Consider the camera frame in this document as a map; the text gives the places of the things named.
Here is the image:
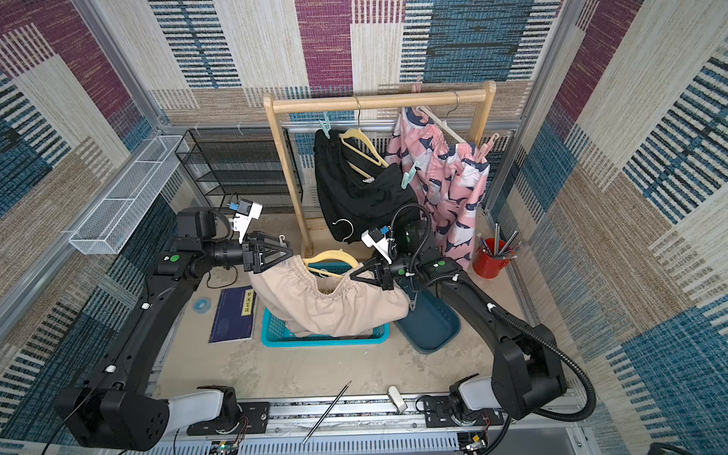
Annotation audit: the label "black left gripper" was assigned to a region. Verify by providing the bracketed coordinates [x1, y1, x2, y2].
[205, 230, 294, 278]

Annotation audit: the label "yellow hanger of beige shorts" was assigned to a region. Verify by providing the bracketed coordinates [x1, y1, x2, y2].
[303, 218, 359, 277]

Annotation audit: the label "beige shorts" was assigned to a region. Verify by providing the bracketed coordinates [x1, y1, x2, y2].
[248, 255, 410, 337]

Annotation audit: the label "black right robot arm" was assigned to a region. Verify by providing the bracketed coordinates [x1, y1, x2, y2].
[352, 203, 597, 422]

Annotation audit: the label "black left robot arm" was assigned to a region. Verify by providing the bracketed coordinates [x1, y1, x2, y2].
[54, 202, 294, 451]

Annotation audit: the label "black shorts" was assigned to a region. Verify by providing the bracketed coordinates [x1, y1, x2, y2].
[313, 129, 417, 240]

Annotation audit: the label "yellow hanger of black shorts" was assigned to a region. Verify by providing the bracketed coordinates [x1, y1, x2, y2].
[337, 96, 388, 168]

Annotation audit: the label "pink patterned shorts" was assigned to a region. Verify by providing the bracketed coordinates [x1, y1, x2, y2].
[384, 107, 490, 268]

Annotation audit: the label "dark blue book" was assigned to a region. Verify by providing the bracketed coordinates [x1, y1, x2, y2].
[209, 286, 257, 344]

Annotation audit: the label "turquoise plastic basket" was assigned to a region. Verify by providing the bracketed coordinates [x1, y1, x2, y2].
[248, 256, 409, 348]

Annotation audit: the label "dark teal plastic tray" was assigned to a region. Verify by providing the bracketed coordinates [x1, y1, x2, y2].
[395, 284, 461, 355]

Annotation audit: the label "blue tape roll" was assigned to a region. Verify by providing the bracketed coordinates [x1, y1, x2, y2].
[193, 298, 212, 315]

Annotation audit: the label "mint clothespin lower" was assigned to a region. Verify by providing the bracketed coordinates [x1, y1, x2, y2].
[401, 160, 422, 190]

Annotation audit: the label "mint clothespin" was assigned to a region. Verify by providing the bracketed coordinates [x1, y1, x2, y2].
[401, 160, 422, 190]
[318, 112, 332, 140]

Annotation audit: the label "thin metal rod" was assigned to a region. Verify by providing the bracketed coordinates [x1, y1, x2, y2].
[301, 380, 353, 445]

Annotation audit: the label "small white block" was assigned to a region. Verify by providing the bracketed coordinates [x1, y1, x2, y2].
[387, 386, 408, 414]

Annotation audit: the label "red pen cup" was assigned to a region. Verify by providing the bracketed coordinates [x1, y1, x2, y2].
[472, 238, 510, 279]

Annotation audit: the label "mint clothespin upper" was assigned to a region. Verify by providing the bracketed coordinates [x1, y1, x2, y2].
[318, 112, 332, 140]

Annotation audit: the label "wooden clothes rack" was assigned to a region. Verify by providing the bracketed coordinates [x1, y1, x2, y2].
[263, 81, 497, 253]

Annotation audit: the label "pink clothespin right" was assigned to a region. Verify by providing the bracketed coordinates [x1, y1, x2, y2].
[477, 133, 501, 161]

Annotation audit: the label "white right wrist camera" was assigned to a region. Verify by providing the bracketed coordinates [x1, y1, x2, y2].
[361, 226, 396, 265]

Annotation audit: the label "black wire shelf rack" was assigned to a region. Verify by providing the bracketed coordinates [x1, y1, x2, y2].
[176, 127, 294, 214]

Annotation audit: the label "white wire wall basket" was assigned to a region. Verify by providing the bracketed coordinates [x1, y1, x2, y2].
[68, 136, 182, 255]

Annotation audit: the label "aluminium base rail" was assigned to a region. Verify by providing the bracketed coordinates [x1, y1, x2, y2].
[150, 392, 600, 454]

